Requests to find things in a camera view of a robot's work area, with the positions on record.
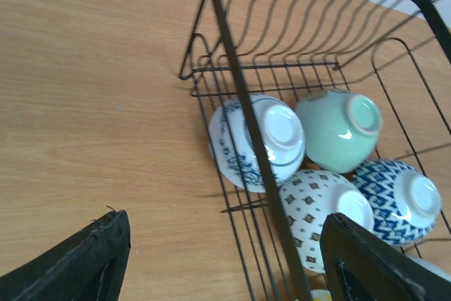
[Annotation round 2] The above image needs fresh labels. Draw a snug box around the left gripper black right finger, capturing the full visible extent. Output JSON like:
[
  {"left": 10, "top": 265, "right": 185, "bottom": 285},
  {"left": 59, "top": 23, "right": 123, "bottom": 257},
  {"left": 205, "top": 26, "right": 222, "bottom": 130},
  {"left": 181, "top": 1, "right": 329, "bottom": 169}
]
[{"left": 320, "top": 213, "right": 450, "bottom": 300}]

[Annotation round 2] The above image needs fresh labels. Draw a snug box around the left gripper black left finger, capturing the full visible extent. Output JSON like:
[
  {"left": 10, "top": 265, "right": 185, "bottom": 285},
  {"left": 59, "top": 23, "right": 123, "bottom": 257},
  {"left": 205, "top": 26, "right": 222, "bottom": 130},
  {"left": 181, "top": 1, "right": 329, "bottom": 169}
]
[{"left": 1, "top": 210, "right": 131, "bottom": 300}]

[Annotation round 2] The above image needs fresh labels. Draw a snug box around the white yellow bowl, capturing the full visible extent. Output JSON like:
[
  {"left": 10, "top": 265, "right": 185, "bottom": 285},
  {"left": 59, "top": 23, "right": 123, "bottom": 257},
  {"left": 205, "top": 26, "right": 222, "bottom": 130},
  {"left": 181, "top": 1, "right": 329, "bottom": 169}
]
[{"left": 310, "top": 289, "right": 333, "bottom": 301}]

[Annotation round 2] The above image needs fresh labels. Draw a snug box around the red patterned bowl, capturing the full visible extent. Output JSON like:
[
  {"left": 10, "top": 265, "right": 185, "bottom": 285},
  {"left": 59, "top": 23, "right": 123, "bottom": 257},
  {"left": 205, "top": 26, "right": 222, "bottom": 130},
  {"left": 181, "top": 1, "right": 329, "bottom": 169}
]
[{"left": 352, "top": 159, "right": 442, "bottom": 247}]

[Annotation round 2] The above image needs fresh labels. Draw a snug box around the pink patterned bowl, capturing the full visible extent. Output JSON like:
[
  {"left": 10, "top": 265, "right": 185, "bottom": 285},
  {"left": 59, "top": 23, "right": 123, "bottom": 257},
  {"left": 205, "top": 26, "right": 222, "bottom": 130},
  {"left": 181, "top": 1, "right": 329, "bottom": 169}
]
[{"left": 279, "top": 169, "right": 374, "bottom": 274}]

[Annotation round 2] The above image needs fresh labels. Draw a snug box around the celadon green bowl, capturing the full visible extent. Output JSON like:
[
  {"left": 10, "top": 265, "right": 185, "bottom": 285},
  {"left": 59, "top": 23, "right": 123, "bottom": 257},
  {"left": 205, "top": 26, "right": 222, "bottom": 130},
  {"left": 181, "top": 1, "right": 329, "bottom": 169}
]
[{"left": 295, "top": 89, "right": 383, "bottom": 173}]

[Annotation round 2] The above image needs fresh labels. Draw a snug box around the blue floral bowl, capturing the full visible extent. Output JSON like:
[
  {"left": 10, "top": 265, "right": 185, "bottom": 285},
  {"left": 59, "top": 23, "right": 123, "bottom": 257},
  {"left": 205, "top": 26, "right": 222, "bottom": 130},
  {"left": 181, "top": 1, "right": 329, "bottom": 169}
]
[{"left": 208, "top": 93, "right": 306, "bottom": 193}]

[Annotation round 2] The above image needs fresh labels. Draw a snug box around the black wire dish rack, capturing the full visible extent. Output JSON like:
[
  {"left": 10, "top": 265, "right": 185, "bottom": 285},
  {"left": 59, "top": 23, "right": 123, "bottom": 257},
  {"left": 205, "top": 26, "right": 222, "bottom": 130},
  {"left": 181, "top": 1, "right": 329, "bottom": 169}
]
[{"left": 178, "top": 0, "right": 451, "bottom": 301}]

